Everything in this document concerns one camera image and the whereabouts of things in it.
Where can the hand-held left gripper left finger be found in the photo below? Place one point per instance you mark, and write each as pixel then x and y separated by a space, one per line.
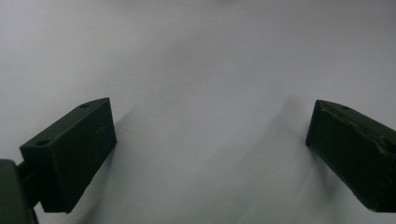
pixel 68 155

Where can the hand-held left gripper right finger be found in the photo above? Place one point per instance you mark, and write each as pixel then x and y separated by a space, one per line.
pixel 355 152

